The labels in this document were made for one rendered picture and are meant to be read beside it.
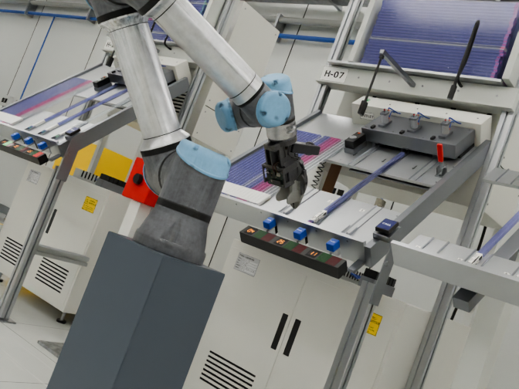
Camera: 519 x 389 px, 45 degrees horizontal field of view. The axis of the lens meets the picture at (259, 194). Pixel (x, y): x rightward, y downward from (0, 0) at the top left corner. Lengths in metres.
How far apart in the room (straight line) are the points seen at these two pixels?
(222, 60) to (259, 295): 1.06
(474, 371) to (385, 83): 1.14
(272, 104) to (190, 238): 0.32
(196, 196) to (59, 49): 5.76
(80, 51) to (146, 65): 5.25
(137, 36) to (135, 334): 0.60
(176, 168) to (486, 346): 0.84
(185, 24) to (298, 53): 3.42
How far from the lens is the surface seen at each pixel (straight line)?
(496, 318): 1.60
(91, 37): 6.56
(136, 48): 1.36
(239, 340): 2.17
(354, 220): 1.74
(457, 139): 2.04
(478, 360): 1.60
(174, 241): 1.22
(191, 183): 1.23
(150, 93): 1.36
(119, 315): 1.22
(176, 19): 1.26
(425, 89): 2.27
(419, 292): 3.67
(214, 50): 1.28
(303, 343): 2.03
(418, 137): 2.06
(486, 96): 2.18
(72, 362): 1.31
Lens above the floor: 0.63
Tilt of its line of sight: 4 degrees up
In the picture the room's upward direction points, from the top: 21 degrees clockwise
